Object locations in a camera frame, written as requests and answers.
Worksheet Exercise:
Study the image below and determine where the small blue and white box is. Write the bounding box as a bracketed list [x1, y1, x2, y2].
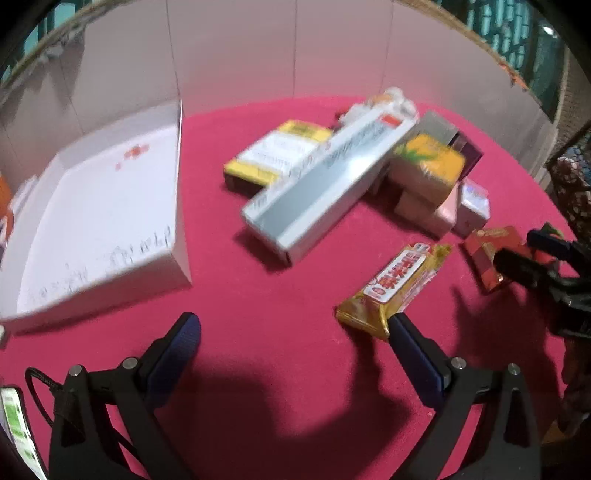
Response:
[452, 178, 491, 239]

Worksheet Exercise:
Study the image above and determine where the green window lattice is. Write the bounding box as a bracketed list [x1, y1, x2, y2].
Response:
[441, 0, 571, 119]

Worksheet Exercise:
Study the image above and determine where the black cable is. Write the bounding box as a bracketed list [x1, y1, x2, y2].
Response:
[25, 367, 136, 459]

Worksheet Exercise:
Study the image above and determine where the orange tape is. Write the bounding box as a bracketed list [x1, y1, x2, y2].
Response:
[498, 59, 530, 91]

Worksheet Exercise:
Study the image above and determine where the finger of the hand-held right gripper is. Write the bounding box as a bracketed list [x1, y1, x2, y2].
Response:
[526, 229, 584, 267]
[492, 248, 562, 291]

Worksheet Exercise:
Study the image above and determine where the white plush toy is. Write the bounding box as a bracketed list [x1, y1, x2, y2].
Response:
[367, 87, 419, 121]

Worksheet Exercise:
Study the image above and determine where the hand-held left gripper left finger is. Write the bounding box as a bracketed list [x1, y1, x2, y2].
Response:
[48, 312, 202, 480]

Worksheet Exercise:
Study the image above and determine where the orange object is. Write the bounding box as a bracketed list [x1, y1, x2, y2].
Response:
[0, 173, 13, 219]

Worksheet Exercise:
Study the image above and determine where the yellow box with leaf print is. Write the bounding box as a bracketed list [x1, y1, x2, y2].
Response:
[389, 133, 466, 206]

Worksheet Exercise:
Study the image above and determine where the red and gold packet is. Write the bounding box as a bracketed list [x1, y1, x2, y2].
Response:
[463, 225, 534, 295]

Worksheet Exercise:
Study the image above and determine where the yellow and white box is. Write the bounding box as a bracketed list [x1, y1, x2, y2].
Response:
[223, 120, 334, 191]

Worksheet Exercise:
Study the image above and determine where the green and white label plate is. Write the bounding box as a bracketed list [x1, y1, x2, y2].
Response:
[0, 385, 49, 480]

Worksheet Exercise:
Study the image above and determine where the white cardboard box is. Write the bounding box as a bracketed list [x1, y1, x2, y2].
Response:
[0, 102, 193, 335]

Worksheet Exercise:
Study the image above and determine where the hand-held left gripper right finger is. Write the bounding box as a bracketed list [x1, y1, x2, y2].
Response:
[389, 312, 542, 480]

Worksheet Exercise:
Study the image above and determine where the wire basket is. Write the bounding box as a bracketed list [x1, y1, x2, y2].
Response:
[547, 142, 591, 232]

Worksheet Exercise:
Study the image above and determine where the long white grey box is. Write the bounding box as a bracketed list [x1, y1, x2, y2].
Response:
[241, 104, 419, 265]

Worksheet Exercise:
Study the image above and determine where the pink tissue packet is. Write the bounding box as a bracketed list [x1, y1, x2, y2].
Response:
[394, 184, 460, 239]

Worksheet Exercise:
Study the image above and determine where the yellow snack bar packet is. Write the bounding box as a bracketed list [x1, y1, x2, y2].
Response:
[335, 243, 454, 342]

